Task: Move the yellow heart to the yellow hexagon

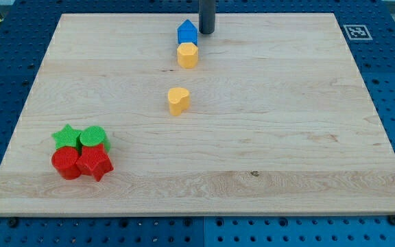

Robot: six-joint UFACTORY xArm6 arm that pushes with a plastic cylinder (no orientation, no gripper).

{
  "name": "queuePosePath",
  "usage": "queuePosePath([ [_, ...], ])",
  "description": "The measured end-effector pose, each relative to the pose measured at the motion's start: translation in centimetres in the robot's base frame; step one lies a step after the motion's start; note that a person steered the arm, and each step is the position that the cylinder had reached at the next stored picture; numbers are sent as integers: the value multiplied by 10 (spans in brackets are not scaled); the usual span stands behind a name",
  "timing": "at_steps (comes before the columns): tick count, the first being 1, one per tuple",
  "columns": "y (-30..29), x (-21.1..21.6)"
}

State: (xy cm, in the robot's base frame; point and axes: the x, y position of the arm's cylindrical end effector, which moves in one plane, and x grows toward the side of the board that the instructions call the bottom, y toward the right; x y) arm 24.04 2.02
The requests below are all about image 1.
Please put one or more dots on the red star block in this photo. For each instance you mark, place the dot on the red star block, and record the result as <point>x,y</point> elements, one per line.
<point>94,161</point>

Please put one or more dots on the blue house-shaped block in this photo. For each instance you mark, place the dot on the blue house-shaped block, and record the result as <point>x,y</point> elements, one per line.
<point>187,33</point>

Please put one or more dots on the green star block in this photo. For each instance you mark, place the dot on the green star block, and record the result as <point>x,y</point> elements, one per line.
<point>67,137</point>

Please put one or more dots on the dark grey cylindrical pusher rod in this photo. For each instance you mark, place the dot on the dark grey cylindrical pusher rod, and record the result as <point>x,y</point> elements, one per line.
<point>206,12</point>

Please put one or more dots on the green cylinder block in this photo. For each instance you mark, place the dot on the green cylinder block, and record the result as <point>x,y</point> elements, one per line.
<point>95,135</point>

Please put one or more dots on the white fiducial marker tag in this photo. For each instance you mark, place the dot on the white fiducial marker tag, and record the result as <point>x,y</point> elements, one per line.
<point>357,32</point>

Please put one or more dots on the light wooden board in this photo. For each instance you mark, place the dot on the light wooden board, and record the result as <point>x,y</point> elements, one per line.
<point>280,122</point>

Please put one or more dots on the yellow hexagon block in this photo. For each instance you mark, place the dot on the yellow hexagon block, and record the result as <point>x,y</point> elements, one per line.
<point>187,55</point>

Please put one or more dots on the yellow heart block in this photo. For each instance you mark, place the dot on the yellow heart block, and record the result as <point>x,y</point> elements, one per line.
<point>179,100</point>

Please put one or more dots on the red cylinder block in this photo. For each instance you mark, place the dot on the red cylinder block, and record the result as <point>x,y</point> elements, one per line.
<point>64,161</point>

